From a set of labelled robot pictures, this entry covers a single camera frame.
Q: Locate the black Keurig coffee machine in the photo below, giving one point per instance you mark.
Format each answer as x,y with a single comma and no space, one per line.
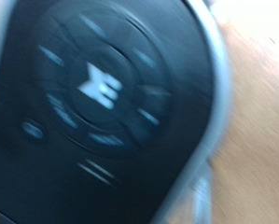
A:
98,109

